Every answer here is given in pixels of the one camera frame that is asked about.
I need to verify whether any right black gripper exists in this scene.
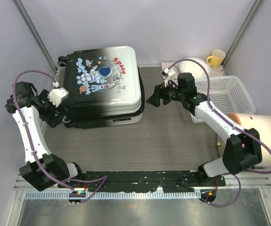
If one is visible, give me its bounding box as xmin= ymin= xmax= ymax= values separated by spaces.
xmin=147 ymin=79 xmax=185 ymax=108

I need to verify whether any black white space suitcase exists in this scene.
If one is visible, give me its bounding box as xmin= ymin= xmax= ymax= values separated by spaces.
xmin=57 ymin=46 xmax=145 ymax=129

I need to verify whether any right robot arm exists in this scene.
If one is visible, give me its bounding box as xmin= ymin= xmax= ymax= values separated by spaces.
xmin=147 ymin=73 xmax=263 ymax=186

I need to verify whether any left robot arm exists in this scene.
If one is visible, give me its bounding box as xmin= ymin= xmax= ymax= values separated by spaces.
xmin=5 ymin=81 xmax=85 ymax=191

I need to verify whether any patterned cloth napkin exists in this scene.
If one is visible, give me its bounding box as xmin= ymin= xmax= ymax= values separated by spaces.
xmin=161 ymin=62 xmax=180 ymax=74

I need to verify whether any white round plate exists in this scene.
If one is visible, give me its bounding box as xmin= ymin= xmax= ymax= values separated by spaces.
xmin=179 ymin=57 xmax=212 ymax=79

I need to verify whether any yellow mug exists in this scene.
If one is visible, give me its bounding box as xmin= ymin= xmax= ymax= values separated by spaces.
xmin=206 ymin=49 xmax=226 ymax=68

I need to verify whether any white plastic mesh basket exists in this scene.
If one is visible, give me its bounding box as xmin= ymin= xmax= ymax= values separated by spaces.
xmin=190 ymin=75 xmax=256 ymax=123

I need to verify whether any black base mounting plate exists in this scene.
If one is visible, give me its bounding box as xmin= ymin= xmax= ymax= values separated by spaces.
xmin=68 ymin=170 xmax=226 ymax=193

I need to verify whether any white cylindrical bin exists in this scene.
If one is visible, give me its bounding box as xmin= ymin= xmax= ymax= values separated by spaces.
xmin=217 ymin=113 xmax=271 ymax=167

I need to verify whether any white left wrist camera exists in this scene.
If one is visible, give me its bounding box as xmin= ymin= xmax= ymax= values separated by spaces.
xmin=47 ymin=88 xmax=69 ymax=107

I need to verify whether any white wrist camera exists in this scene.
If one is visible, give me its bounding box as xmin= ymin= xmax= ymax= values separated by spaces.
xmin=47 ymin=88 xmax=69 ymax=107
xmin=162 ymin=67 xmax=176 ymax=87

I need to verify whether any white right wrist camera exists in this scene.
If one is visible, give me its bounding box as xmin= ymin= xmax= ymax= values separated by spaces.
xmin=162 ymin=67 xmax=176 ymax=87

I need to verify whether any aluminium rail frame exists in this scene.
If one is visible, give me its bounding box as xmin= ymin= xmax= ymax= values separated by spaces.
xmin=14 ymin=169 xmax=271 ymax=191

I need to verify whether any white slotted cable duct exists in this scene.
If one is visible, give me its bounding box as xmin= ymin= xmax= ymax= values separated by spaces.
xmin=25 ymin=189 xmax=201 ymax=200

